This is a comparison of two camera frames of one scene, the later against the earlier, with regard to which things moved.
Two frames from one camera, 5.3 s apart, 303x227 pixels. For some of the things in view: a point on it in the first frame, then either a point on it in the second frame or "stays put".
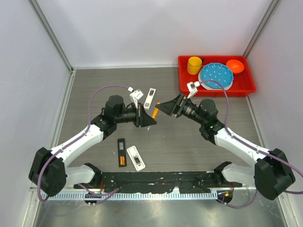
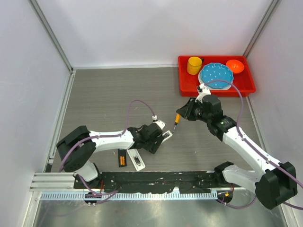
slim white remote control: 149,99 to 166,135
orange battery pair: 122,161 stays put
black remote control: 121,151 stays put
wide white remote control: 136,158 stays put
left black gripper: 142,119 to 153,149
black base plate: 186,182 stays put
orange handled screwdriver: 155,112 to 177,119
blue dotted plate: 218,72 stays put
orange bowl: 236,66 stays put
